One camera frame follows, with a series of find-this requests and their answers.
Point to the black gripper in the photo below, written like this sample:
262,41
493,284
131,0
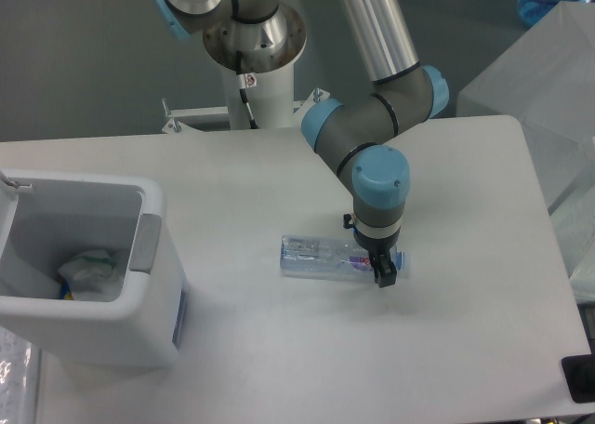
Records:
385,270

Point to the clear plastic water bottle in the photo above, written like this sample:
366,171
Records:
323,258

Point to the white paper wrapper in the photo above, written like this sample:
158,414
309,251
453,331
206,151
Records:
96,275

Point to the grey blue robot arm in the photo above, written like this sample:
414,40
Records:
256,43

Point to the white trash can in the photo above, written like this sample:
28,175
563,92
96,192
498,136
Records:
49,217

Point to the translucent white plastic box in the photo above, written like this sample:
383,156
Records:
546,81

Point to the black device at table edge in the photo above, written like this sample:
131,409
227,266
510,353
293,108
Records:
579,375

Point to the blue snack packet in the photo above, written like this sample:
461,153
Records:
65,292

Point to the clear plastic sheet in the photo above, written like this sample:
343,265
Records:
20,363

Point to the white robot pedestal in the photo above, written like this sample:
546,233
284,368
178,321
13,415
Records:
264,100

